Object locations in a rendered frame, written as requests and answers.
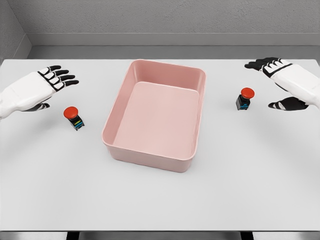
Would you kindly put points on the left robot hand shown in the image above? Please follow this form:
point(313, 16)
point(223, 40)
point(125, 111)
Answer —
point(30, 90)

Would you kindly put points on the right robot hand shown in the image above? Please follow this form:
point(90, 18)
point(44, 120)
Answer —
point(292, 80)

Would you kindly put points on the pink rectangular basket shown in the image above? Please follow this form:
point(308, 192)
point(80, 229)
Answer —
point(155, 115)

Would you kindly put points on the red button industrial switch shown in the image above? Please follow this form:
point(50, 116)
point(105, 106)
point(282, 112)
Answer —
point(244, 98)
point(74, 118)

